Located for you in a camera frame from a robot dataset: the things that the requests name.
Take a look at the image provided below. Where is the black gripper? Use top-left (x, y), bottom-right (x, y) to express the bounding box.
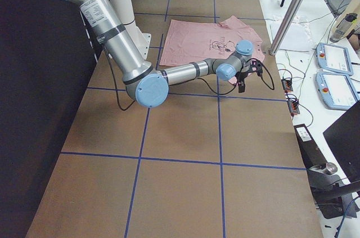
top-left (235, 62), bottom-right (252, 93)

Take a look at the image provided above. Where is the pink Snoopy t-shirt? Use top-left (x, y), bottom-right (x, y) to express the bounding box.
top-left (153, 16), bottom-right (264, 87)

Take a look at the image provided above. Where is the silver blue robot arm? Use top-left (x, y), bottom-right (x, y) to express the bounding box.
top-left (65, 0), bottom-right (253, 107)

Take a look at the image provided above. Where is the upper orange connector board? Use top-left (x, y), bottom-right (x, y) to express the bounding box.
top-left (281, 78), bottom-right (293, 93)

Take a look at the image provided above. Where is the orange connector board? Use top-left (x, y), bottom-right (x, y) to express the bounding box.
top-left (286, 94), bottom-right (300, 117)
top-left (281, 78), bottom-right (293, 93)

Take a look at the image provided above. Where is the lower orange connector board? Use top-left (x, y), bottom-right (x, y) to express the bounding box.
top-left (286, 94), bottom-right (300, 117)

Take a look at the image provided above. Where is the lower teach pendant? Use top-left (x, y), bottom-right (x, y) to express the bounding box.
top-left (315, 72), bottom-right (359, 111)

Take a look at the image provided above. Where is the teach pendant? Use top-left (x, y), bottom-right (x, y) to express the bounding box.
top-left (316, 43), bottom-right (354, 76)
top-left (315, 72), bottom-right (359, 111)

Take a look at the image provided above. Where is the black box with label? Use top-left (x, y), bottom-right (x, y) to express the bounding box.
top-left (294, 124), bottom-right (326, 169)

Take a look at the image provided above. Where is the upper teach pendant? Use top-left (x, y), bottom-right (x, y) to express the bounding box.
top-left (316, 43), bottom-right (354, 76)

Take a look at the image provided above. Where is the black monitor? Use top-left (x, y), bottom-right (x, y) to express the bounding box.
top-left (323, 102), bottom-right (360, 182)

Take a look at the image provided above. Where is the clear water bottle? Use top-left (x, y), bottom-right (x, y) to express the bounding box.
top-left (330, 12), bottom-right (358, 43)

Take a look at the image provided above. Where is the black clamp with metal knob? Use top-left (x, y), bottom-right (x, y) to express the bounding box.
top-left (307, 163), bottom-right (359, 219)

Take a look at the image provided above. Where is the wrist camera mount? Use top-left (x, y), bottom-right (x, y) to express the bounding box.
top-left (247, 58), bottom-right (263, 77)

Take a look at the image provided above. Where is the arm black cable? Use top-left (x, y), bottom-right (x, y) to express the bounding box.
top-left (106, 49), bottom-right (275, 111)

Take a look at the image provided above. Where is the aluminium frame post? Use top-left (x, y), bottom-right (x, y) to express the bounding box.
top-left (269, 0), bottom-right (303, 56)

